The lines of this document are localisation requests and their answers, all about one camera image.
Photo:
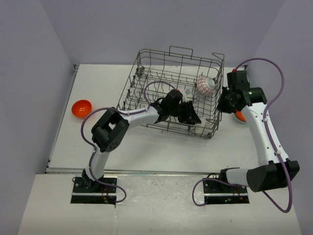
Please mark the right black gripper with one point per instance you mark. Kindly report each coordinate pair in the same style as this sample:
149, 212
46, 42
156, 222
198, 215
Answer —
221, 106

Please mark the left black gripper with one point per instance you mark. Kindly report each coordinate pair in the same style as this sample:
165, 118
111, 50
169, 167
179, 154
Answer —
190, 117

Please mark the small orange bowl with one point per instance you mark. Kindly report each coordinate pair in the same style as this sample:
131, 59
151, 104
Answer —
240, 116

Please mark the grey wire dish rack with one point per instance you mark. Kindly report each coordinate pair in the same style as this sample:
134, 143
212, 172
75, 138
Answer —
184, 88

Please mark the large orange bowl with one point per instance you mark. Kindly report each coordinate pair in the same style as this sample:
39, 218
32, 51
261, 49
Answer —
81, 108

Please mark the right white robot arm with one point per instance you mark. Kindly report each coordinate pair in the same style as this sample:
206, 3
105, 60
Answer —
275, 169

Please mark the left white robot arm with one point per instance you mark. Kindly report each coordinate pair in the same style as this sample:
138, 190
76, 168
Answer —
110, 129

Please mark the small white bowl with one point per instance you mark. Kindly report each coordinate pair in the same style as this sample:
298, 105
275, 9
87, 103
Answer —
204, 128

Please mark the red patterned white bowl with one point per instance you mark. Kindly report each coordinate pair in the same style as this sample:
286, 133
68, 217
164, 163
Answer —
205, 85

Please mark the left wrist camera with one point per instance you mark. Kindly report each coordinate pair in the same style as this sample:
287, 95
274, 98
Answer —
175, 98

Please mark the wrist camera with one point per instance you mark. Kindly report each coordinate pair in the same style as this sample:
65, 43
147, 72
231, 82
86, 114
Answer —
175, 98
237, 80

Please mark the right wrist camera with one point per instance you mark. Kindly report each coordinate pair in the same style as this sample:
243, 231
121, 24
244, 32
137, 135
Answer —
237, 80

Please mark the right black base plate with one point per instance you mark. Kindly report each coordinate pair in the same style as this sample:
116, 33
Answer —
215, 187

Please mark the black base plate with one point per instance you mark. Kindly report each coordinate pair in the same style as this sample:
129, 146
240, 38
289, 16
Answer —
80, 186
215, 187

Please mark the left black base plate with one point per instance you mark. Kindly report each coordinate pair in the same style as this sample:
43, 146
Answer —
80, 186

